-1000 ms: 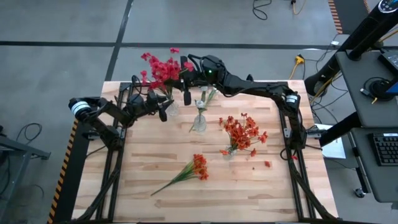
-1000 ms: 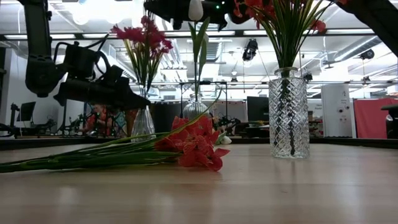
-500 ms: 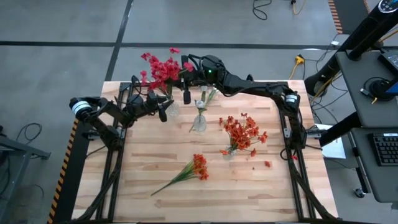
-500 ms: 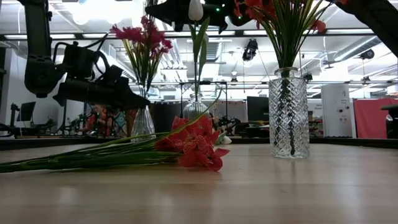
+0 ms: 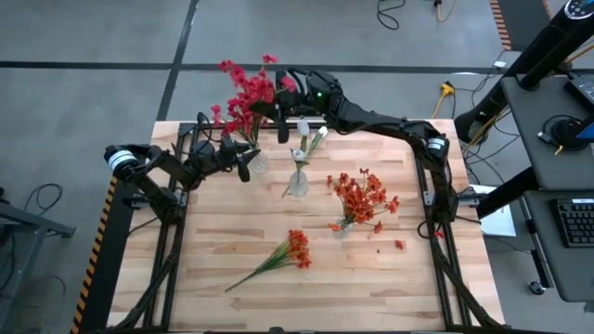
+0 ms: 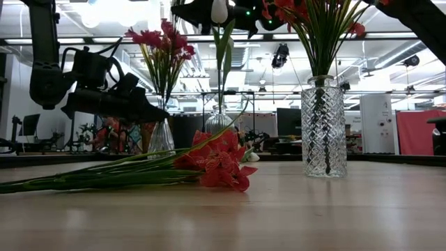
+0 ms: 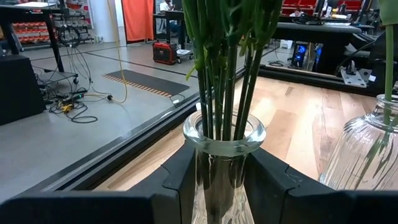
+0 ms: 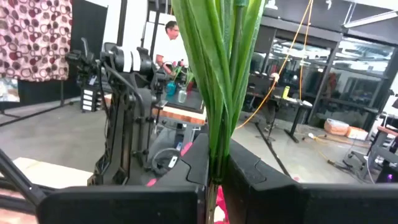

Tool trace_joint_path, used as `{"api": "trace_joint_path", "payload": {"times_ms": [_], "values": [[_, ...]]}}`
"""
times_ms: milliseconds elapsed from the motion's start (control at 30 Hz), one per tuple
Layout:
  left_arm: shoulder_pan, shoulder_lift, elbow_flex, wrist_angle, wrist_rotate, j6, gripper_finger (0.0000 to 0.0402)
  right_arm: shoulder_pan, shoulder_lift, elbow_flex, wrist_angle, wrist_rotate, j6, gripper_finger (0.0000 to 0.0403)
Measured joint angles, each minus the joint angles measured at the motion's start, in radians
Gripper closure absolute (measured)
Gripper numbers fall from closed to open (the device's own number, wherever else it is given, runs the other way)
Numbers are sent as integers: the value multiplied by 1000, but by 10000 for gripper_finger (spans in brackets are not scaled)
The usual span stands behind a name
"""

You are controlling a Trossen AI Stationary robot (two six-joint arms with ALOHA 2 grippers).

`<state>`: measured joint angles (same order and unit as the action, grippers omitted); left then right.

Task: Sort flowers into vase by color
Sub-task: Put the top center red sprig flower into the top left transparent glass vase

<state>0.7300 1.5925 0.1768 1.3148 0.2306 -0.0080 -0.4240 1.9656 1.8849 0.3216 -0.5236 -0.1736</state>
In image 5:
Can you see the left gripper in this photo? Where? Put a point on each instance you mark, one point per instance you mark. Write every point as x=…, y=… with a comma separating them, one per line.
x=211, y=155

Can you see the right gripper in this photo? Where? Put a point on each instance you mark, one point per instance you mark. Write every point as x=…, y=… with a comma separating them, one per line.
x=311, y=99

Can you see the slim conical glass vase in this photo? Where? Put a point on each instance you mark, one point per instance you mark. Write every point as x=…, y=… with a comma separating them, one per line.
x=260, y=164

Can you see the white artificial tulip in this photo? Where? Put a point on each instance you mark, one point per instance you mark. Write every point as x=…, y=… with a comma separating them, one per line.
x=322, y=132
x=298, y=155
x=303, y=128

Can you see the diamond cut glass vase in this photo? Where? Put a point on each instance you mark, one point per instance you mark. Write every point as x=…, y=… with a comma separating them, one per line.
x=342, y=232

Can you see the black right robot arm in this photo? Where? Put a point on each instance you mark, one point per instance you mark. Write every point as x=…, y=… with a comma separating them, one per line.
x=394, y=125

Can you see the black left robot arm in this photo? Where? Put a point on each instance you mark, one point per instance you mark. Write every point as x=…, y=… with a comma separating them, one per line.
x=162, y=167

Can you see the round ribbed glass vase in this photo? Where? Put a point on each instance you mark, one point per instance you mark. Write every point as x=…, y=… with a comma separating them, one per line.
x=298, y=188

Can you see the single orange flower sprig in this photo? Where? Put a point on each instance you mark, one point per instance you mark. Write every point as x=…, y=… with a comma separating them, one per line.
x=378, y=227

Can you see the yellow power plug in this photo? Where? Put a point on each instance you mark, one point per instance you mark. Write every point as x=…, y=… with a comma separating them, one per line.
x=446, y=89

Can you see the person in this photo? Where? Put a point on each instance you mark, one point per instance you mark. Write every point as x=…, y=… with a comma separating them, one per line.
x=276, y=330

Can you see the small red fallen petal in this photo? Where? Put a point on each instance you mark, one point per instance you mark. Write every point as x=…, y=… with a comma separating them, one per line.
x=399, y=244

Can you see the black mat with hazard stripes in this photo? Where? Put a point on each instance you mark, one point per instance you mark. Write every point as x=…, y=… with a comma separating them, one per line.
x=109, y=287

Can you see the grey metal stand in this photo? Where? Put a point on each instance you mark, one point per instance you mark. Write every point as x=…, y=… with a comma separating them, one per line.
x=37, y=222

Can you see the white power adapter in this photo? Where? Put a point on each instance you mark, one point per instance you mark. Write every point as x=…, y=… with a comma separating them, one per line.
x=499, y=64

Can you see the white paper sheet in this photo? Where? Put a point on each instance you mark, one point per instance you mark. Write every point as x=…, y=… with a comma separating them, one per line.
x=499, y=222

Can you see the black floor mat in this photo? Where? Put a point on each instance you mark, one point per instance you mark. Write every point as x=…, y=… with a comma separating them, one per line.
x=529, y=23

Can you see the black tower fan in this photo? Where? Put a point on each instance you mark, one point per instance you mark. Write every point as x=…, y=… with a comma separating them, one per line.
x=543, y=53

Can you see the grey desk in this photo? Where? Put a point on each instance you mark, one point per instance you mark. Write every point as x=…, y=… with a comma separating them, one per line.
x=566, y=171

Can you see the dark grey electronic box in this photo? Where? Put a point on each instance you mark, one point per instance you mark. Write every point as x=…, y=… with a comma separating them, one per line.
x=582, y=90

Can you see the black caster wheel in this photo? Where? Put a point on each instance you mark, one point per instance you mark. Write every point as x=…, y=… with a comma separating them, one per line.
x=537, y=288

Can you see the black keyboard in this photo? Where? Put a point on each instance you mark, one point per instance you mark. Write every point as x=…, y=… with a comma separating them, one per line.
x=575, y=222

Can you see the black metal table frame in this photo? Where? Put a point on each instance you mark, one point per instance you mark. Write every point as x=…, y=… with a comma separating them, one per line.
x=371, y=125

